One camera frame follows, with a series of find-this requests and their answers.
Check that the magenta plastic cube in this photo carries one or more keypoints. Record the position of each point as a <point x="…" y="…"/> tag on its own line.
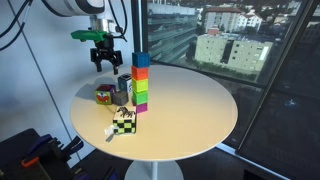
<point x="141" y="108"/>

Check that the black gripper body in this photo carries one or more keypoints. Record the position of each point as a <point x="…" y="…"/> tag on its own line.
<point x="104" y="50"/>

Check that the small grey plastic cube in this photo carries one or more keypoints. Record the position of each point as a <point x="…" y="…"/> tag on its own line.
<point x="120" y="98"/>

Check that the green plastic cube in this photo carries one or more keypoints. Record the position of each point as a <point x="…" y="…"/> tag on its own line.
<point x="140" y="97"/>

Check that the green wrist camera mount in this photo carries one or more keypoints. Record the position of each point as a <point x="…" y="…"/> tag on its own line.
<point x="84" y="35"/>

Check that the black bag with clamps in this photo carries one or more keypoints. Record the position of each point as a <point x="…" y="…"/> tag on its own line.
<point x="29" y="156"/>

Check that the orange plastic cube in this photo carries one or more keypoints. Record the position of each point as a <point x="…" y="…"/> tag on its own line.
<point x="139" y="73"/>

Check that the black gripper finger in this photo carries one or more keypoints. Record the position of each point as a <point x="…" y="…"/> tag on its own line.
<point x="98" y="62"/>
<point x="116" y="61"/>

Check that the zebra checkered fabric block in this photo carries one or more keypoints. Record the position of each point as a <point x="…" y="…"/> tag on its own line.
<point x="124" y="120"/>

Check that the yellow-green plastic cube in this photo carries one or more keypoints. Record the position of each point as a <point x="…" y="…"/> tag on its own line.
<point x="140" y="85"/>

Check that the round white table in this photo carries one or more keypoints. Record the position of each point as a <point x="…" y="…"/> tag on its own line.
<point x="188" y="114"/>

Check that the navy fabric letter D block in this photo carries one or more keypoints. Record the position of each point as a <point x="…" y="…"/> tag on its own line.
<point x="125" y="82"/>

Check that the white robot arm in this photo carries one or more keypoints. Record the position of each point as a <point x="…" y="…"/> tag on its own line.
<point x="104" y="27"/>

